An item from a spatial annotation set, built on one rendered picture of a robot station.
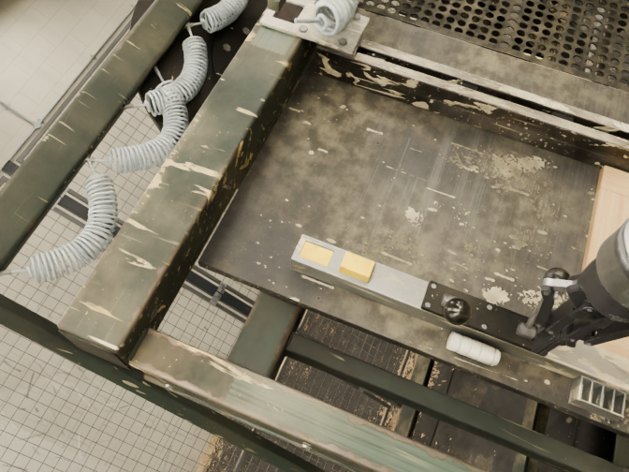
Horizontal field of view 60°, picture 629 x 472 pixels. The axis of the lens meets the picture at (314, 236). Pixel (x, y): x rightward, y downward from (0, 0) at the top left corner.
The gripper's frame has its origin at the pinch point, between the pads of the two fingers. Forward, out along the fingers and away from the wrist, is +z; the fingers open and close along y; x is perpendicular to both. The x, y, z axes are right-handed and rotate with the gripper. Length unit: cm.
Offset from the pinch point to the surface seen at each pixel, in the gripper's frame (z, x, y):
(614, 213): 13.8, 34.1, 11.4
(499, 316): 10.6, 5.3, -4.3
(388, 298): 12.1, 2.0, -21.1
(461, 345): 12.8, -0.6, -8.1
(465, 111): 12, 45, -19
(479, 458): 203, 25, 49
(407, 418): 128, 12, 2
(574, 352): 11.7, 4.5, 8.0
